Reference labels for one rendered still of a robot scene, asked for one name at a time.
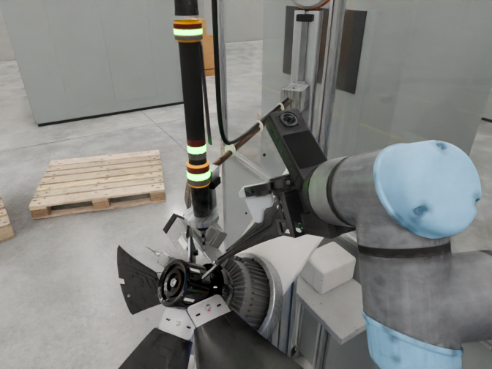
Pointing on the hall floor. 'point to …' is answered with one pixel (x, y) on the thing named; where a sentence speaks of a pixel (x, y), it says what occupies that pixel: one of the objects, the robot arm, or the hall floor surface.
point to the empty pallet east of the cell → (99, 183)
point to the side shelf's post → (321, 348)
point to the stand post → (285, 321)
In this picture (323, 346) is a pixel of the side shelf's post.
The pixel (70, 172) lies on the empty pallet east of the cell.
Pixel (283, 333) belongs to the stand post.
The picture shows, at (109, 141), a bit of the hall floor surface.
